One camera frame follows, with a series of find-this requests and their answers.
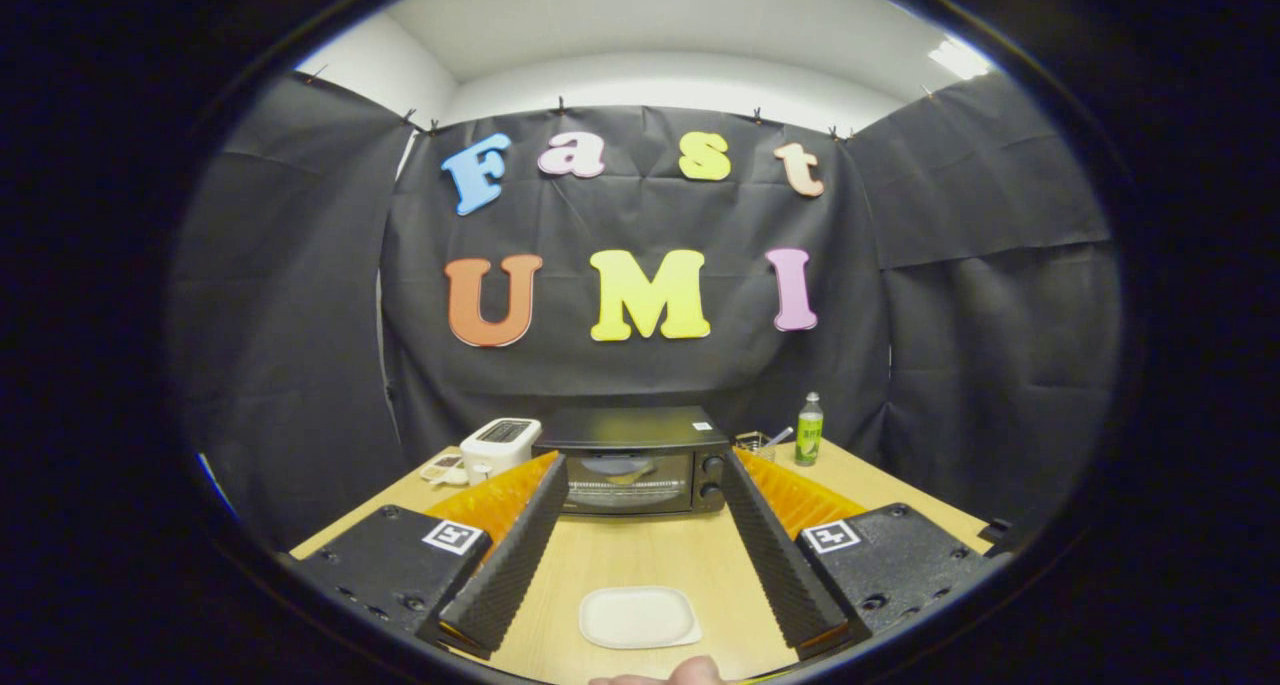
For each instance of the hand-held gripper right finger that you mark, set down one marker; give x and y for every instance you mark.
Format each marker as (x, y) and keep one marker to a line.
(770, 555)

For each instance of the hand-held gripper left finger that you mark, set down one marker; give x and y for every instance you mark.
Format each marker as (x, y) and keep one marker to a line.
(520, 555)

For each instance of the black toaster oven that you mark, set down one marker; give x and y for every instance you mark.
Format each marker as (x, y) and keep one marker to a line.
(630, 430)

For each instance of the white pop-up toaster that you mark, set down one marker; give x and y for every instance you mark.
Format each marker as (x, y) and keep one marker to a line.
(495, 450)

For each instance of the white straw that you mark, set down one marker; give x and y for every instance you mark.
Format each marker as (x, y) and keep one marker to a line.
(778, 436)

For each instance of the green drink bottle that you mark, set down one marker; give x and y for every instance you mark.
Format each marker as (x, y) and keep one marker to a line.
(809, 435)

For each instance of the white rectangular plate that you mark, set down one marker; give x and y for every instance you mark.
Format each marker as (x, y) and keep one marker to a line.
(640, 617)

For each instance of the small ceiling light panel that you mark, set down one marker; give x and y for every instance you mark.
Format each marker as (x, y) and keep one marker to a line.
(958, 59)

